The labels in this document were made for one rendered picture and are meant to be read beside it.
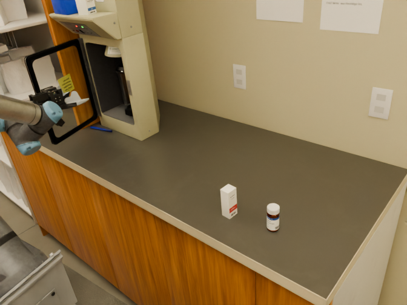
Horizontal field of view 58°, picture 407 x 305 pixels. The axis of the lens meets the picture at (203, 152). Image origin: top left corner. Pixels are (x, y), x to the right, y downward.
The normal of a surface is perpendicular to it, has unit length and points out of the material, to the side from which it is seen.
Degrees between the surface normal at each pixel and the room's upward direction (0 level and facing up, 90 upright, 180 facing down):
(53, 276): 90
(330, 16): 90
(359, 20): 90
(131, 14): 90
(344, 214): 0
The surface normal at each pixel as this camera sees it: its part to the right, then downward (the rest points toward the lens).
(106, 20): 0.76, 0.28
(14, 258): 0.42, -0.69
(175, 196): -0.08, -0.86
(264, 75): -0.65, 0.43
